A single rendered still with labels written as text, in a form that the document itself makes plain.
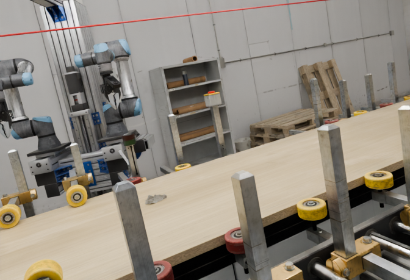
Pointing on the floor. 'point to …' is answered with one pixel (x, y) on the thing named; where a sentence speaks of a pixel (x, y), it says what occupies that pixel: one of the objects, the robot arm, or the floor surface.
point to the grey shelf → (205, 152)
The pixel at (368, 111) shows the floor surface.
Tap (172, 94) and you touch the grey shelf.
